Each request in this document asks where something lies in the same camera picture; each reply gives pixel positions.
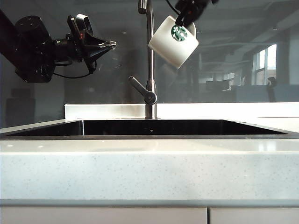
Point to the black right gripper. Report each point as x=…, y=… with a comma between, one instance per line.
x=198, y=5

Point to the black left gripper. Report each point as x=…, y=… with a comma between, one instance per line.
x=76, y=44

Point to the white Starbucks mug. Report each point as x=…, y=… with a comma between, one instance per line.
x=174, y=44

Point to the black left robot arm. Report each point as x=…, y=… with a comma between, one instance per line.
x=28, y=51

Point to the steel gooseneck faucet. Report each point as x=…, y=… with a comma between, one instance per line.
x=150, y=58

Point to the dark steel sink basin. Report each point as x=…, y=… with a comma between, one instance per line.
x=163, y=128

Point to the wide grey cabinet door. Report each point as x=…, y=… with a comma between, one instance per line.
x=102, y=215

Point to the narrow grey cabinet door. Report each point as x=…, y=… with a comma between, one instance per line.
x=254, y=215

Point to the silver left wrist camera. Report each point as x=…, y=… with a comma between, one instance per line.
x=85, y=22

